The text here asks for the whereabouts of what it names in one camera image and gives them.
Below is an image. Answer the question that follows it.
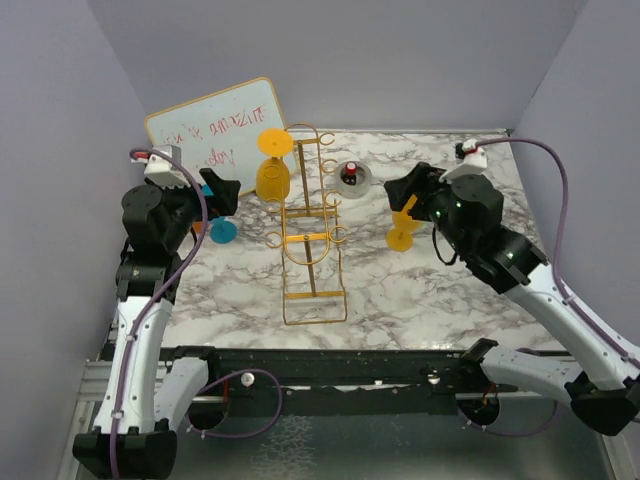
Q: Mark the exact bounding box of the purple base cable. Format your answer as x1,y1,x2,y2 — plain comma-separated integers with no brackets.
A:
464,399,559,439
185,369,284,441

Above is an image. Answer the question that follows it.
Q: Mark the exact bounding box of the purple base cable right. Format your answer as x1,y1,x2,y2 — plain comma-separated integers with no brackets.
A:
464,399,559,439

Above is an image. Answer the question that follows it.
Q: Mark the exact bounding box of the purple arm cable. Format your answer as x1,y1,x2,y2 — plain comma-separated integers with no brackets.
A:
474,137,640,371
108,147,209,480

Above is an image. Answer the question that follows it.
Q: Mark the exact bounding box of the small whiteboard with yellow frame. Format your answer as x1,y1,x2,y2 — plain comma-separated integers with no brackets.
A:
145,77,285,195

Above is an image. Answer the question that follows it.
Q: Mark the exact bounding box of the black front rail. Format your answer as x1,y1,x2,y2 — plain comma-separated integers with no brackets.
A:
159,346,491,418

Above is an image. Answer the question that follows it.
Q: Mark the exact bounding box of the clear tape roll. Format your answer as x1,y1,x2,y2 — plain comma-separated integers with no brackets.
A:
334,161,372,200

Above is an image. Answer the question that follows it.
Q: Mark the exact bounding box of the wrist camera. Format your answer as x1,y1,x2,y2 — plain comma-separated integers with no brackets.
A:
439,139,488,183
129,145,189,188

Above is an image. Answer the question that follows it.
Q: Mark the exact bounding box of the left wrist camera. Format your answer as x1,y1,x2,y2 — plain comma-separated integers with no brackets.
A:
129,145,189,188

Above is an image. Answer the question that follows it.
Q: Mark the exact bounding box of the yellow plastic wine glass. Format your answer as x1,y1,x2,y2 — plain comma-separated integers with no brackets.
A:
385,195,423,252
255,128,293,202

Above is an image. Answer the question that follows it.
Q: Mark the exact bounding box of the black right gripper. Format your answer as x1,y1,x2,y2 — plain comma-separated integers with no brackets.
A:
384,161,468,255

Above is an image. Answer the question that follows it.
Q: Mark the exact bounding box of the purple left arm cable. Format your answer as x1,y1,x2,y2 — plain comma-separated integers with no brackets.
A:
108,147,209,480

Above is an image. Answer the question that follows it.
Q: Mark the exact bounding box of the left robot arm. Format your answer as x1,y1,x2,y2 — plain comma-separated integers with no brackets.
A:
73,168,241,479

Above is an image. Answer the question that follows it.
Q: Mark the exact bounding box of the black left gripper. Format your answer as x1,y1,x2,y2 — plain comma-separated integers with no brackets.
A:
149,167,241,252

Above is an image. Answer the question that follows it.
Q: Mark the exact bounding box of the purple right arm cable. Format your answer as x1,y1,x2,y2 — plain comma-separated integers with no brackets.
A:
474,137,640,371

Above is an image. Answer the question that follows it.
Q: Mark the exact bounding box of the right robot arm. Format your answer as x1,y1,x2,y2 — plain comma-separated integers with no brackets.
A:
384,162,639,436

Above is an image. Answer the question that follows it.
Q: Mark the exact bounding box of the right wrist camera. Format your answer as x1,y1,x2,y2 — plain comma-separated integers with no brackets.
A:
439,139,488,183

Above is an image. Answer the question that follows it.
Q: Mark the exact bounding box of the blue plastic wine glass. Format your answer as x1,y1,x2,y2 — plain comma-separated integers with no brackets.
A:
202,185,237,244

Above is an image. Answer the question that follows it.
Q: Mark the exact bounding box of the gold wire wine glass rack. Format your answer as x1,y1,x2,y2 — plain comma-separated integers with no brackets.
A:
259,123,348,326

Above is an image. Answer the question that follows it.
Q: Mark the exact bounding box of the small bottle with red cap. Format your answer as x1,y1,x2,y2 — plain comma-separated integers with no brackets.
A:
341,162,358,185

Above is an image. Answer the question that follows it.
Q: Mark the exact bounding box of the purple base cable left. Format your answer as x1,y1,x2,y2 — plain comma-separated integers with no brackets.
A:
185,369,284,441

